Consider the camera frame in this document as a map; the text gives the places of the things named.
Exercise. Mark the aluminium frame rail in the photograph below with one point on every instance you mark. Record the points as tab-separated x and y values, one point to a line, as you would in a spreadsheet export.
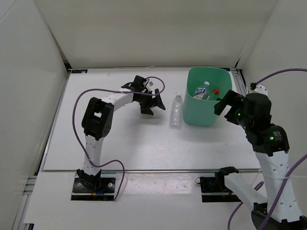
258	140

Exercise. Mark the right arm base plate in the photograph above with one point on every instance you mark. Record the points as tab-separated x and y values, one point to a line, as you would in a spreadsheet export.
212	193

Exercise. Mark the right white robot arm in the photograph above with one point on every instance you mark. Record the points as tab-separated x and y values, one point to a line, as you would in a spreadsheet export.
278	210

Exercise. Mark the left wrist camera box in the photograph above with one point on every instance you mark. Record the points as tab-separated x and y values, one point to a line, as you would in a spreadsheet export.
139	83

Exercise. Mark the green plastic bin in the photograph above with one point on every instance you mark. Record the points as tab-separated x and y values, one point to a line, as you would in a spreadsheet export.
201	112

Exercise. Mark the clear crushed plastic bottle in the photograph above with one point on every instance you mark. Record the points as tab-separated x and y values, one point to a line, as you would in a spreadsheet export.
175	120

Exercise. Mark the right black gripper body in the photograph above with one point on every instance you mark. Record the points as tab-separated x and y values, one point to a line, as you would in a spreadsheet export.
241	116

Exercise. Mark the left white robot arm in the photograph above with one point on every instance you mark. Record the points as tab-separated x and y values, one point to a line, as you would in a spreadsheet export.
97	123

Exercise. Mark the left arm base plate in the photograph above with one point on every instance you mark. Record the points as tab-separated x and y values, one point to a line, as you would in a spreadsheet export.
103	191

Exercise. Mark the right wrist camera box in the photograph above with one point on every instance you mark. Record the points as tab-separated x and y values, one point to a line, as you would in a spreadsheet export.
257	105

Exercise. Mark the blue-label clear bottle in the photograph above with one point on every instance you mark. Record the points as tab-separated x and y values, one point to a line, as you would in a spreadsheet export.
202	92

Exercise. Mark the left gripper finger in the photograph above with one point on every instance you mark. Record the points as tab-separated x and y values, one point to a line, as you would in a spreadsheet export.
157	100
146	110

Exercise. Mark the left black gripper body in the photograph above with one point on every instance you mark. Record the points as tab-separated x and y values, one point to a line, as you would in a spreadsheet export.
146	100

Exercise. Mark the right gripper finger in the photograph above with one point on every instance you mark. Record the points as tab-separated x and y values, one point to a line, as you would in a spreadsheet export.
231	98
233	115

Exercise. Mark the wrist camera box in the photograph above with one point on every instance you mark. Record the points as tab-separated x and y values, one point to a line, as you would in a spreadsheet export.
257	105
139	83

